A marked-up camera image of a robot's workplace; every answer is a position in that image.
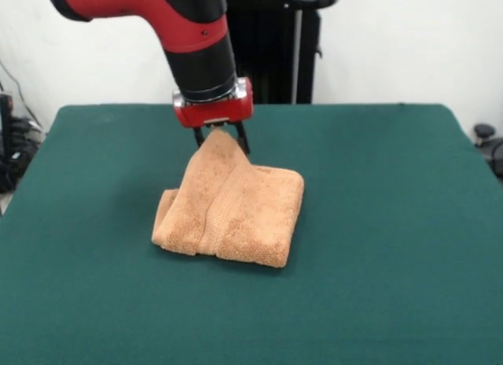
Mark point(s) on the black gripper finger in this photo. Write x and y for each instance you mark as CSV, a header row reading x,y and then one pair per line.
x,y
197,137
243,138

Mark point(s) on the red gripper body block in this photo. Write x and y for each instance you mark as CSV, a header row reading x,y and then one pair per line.
x,y
216,112

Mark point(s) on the orange terry towel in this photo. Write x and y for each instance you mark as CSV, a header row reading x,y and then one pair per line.
x,y
236,211

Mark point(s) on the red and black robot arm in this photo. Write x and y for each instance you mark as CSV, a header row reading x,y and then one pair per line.
x,y
196,66

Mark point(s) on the dark green table cloth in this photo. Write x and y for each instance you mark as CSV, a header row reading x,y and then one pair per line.
x,y
353,270

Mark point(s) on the black equipment pile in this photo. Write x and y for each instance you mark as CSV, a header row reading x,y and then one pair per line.
x,y
15,172

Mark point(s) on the grey office chair base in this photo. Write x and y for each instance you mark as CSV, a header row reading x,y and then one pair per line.
x,y
485,131

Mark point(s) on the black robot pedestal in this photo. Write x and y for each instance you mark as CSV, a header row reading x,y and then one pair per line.
x,y
275,46

